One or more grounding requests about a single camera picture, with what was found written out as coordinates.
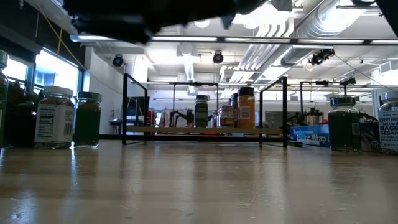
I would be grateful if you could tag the neighbour station robot arms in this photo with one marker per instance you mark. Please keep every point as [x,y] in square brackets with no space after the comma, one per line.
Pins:
[186,119]
[312,119]

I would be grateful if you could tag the black round spotlight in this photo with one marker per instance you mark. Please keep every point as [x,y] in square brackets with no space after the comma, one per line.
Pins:
[117,61]
[218,58]

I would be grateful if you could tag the dark computer monitor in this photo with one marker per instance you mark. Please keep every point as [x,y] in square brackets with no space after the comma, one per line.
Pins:
[136,107]

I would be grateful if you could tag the yellow black-lid spice bottle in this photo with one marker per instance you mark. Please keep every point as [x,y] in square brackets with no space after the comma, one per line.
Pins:
[246,113]

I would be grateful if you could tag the large bright window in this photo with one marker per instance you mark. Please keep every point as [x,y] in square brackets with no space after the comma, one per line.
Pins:
[56,74]

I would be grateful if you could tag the blue plastic wrap box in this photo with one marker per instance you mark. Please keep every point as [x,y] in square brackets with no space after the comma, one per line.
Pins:
[308,137]

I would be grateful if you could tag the blue-white box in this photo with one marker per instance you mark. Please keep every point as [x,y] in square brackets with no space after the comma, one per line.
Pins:
[388,130]

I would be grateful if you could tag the black metal workcell frame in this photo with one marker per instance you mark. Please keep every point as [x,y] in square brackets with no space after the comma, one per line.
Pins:
[321,82]

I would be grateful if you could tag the dark dome fixture with bar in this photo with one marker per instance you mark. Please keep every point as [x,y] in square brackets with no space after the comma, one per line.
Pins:
[357,7]

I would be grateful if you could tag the potted succulent plant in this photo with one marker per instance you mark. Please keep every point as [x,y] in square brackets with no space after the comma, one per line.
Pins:
[21,124]

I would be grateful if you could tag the white-lid bagel seasoning jar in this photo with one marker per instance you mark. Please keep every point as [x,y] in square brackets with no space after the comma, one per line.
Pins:
[54,124]

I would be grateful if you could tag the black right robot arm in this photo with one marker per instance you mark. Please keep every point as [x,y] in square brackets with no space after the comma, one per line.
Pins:
[390,12]

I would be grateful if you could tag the silver ventilation duct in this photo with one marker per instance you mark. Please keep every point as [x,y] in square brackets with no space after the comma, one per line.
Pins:
[314,21]

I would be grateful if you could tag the black track light cluster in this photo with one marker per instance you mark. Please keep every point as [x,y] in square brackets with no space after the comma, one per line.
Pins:
[321,56]

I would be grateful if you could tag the dark grey mount block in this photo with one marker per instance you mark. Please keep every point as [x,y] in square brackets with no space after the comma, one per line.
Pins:
[281,4]

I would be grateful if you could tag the black bar with light strips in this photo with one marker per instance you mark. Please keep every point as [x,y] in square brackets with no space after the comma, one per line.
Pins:
[222,39]

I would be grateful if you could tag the white air vent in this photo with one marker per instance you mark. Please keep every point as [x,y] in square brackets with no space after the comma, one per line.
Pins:
[385,67]

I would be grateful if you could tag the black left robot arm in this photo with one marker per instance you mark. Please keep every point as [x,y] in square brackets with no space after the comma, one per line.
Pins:
[186,9]

